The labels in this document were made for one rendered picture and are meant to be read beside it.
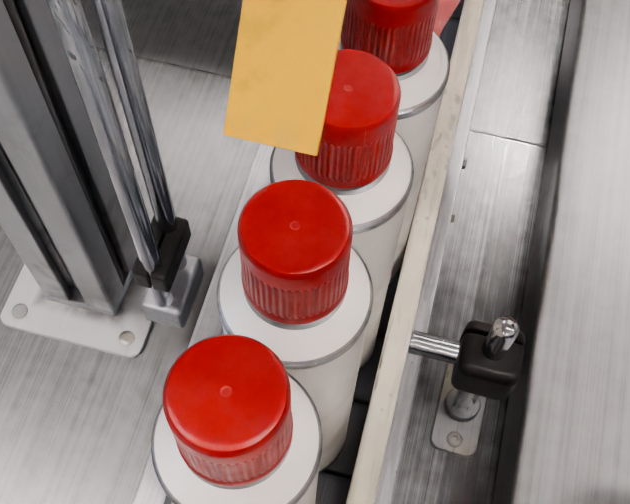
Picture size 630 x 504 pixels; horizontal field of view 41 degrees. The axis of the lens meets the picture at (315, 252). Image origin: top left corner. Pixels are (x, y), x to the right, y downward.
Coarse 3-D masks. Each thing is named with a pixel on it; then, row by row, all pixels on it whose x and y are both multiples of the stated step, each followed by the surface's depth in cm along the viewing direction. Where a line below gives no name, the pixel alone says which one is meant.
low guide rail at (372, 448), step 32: (480, 0) 51; (448, 96) 47; (448, 128) 46; (448, 160) 45; (416, 224) 43; (416, 256) 43; (416, 288) 42; (384, 352) 40; (384, 384) 39; (384, 416) 39; (384, 448) 38; (352, 480) 37
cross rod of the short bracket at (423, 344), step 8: (416, 336) 41; (424, 336) 41; (432, 336) 41; (440, 336) 41; (416, 344) 41; (424, 344) 41; (432, 344) 41; (440, 344) 41; (448, 344) 41; (456, 344) 41; (408, 352) 41; (416, 352) 41; (424, 352) 41; (432, 352) 41; (440, 352) 41; (448, 352) 41; (456, 352) 41; (440, 360) 41; (448, 360) 41; (456, 360) 41
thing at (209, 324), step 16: (256, 160) 39; (256, 176) 39; (240, 208) 38; (224, 256) 37; (208, 304) 36; (208, 320) 36; (192, 336) 35; (208, 336) 35; (144, 480) 32; (144, 496) 32; (160, 496) 32
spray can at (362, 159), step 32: (352, 64) 26; (384, 64) 27; (352, 96) 26; (384, 96) 26; (352, 128) 25; (384, 128) 26; (288, 160) 29; (320, 160) 27; (352, 160) 27; (384, 160) 28; (352, 192) 29; (384, 192) 29; (384, 224) 30; (384, 256) 32; (384, 288) 36
